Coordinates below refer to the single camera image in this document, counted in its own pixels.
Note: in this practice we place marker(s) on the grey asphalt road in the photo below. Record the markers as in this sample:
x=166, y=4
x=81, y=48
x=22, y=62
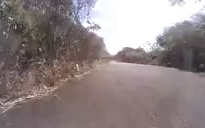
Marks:
x=123, y=96

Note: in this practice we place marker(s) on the dense roadside bushes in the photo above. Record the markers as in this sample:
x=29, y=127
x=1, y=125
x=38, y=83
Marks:
x=33, y=40

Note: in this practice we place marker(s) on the dry leaf-littered verge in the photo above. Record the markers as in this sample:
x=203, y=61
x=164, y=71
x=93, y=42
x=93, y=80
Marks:
x=30, y=94

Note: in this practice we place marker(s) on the row of trees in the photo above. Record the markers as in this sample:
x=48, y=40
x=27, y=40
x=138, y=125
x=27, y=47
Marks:
x=186, y=46

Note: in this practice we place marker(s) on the small pale marker post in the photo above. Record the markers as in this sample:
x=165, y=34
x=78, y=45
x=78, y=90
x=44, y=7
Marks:
x=77, y=67

